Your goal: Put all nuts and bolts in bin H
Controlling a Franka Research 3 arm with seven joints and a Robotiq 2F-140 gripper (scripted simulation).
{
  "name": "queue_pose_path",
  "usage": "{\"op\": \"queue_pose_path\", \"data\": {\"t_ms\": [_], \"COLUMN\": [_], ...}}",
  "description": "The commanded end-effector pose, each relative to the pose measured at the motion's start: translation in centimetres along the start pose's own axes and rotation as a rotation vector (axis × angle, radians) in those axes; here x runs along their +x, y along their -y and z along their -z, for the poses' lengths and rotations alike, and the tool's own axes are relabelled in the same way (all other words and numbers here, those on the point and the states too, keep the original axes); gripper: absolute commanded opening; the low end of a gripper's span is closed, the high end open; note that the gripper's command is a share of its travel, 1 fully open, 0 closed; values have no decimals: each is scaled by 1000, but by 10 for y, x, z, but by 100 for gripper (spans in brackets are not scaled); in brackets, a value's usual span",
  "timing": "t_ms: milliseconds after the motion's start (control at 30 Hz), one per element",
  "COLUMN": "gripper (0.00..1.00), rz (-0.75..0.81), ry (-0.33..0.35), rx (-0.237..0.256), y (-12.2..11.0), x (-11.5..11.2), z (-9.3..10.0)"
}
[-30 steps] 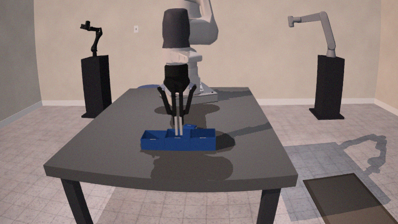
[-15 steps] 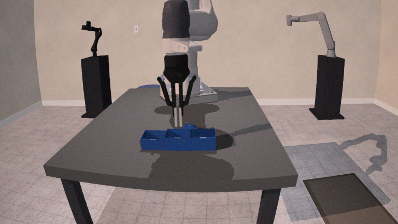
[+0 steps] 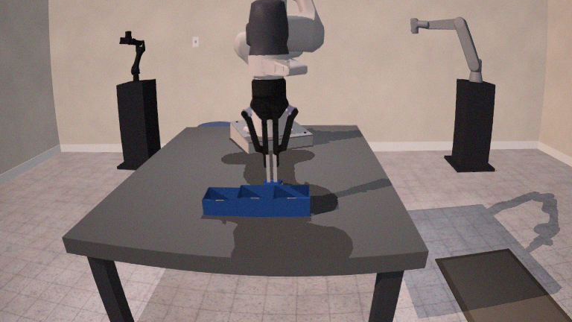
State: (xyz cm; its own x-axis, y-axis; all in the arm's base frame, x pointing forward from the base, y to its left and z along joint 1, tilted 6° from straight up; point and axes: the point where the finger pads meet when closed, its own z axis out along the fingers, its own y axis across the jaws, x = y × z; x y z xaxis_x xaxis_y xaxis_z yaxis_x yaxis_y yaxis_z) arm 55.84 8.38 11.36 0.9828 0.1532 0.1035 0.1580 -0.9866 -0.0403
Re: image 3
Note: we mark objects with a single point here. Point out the blue rack of bins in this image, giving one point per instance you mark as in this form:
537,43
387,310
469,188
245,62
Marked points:
287,201

